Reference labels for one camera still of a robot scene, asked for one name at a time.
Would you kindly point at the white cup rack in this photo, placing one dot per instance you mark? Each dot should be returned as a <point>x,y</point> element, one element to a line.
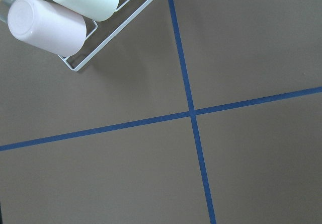
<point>99,34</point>

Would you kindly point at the pink cup in rack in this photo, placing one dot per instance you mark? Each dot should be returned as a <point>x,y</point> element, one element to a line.
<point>48,26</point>

